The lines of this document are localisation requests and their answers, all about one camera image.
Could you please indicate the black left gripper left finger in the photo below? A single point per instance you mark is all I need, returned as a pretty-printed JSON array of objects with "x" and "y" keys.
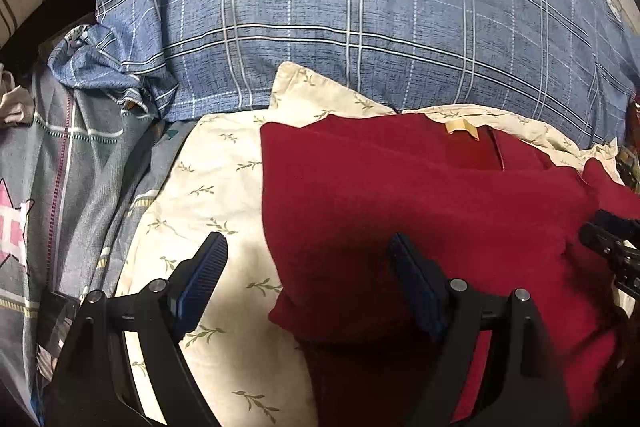
[{"x": 92, "y": 382}]

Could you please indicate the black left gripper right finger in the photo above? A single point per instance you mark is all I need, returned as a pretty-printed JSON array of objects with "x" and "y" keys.
[{"x": 495, "y": 364}]

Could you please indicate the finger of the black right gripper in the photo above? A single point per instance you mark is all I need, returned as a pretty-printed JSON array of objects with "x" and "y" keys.
[{"x": 616, "y": 240}]

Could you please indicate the dark red knit garment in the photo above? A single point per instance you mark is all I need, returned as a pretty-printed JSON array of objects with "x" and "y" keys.
[{"x": 488, "y": 208}]

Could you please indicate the dark photo booklet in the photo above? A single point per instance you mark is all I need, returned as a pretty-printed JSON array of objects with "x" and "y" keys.
[{"x": 55, "y": 318}]

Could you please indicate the cream leaf-print pillow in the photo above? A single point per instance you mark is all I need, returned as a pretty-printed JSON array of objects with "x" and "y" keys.
[{"x": 250, "y": 372}]

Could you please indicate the grey plaid bed sheet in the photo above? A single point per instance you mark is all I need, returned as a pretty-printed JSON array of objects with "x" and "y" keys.
[{"x": 74, "y": 186}]

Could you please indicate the beige crumpled cloth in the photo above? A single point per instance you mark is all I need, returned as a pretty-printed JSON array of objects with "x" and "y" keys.
[{"x": 17, "y": 105}]

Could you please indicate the blue plaid pillow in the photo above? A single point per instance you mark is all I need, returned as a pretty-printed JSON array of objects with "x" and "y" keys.
[{"x": 573, "y": 64}]

